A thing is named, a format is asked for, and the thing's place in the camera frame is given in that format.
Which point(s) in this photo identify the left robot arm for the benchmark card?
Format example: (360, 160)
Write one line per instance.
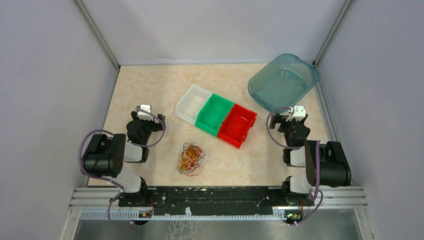
(106, 154)

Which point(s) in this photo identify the green plastic bin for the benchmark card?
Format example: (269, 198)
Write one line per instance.
(213, 113)

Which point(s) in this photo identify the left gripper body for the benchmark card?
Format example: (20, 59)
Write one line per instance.
(148, 126)

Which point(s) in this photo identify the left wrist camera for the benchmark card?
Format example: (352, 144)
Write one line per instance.
(143, 112)

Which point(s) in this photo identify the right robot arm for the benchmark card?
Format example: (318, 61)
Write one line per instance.
(324, 164)

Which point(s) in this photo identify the red plastic bin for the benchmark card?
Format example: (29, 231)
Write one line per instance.
(235, 127)

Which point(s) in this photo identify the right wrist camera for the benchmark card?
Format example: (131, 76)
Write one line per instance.
(296, 113)

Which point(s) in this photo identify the teal transparent tub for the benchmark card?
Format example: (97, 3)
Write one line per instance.
(283, 82)

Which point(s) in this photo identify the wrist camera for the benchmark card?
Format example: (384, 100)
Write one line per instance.
(143, 112)
(296, 113)

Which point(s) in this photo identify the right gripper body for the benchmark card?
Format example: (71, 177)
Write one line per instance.
(286, 127)

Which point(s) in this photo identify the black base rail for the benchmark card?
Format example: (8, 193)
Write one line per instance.
(215, 200)

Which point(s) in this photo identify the white plastic bin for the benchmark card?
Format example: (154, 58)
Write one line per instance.
(191, 103)

